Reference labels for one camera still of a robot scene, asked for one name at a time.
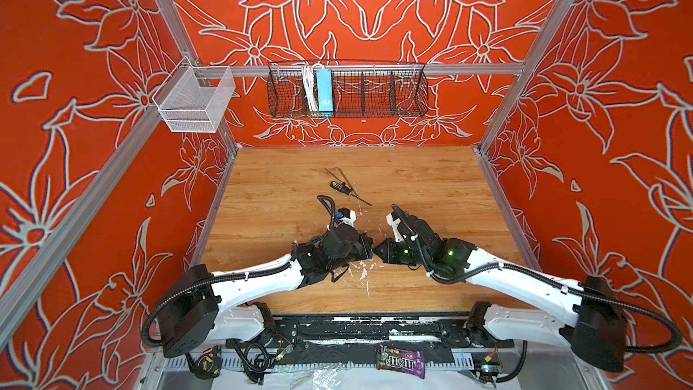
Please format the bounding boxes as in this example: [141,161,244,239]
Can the purple candy bag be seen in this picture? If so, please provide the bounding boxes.
[375,345,426,379]

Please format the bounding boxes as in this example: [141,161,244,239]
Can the light blue box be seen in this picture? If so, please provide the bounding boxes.
[315,68,334,117]

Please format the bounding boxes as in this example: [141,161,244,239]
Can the aluminium horizontal rear bar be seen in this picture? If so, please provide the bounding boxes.
[193,62,525,79]

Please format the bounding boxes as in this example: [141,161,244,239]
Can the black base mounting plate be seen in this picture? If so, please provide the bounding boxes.
[252,312,515,350]

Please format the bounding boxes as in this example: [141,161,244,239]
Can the black tape measure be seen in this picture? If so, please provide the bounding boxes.
[185,346,222,380]

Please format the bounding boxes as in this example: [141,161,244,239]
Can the black wire wall basket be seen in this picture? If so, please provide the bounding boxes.
[267,60,431,119]

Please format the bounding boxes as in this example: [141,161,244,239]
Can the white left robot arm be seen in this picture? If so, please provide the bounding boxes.
[140,224,373,359]

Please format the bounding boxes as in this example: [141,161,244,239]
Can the aluminium frame post right rear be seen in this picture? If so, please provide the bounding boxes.
[476,0,576,155]

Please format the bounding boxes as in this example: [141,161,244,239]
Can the thin metal rods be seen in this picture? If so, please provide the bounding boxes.
[325,168,354,189]

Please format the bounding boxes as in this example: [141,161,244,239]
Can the clear plastic wall bin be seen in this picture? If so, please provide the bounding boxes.
[152,56,236,134]

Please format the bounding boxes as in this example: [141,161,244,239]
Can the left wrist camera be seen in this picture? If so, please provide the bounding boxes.
[336,208,357,227]

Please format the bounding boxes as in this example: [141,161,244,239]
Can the aluminium table edge rail right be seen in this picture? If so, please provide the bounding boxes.
[472,146,541,270]

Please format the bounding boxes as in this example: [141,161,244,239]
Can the aluminium left side rail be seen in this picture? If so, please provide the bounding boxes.
[1,107,161,348]

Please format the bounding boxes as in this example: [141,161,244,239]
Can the aluminium frame post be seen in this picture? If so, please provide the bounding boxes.
[154,0,237,155]
[476,0,576,155]

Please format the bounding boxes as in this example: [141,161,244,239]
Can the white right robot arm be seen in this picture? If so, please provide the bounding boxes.
[374,208,683,373]

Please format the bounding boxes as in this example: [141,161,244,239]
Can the aluminium frame post left rear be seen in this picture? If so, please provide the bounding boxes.
[154,0,237,155]

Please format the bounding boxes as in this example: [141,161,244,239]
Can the white cables in basket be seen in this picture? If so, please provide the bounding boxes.
[300,63,319,115]

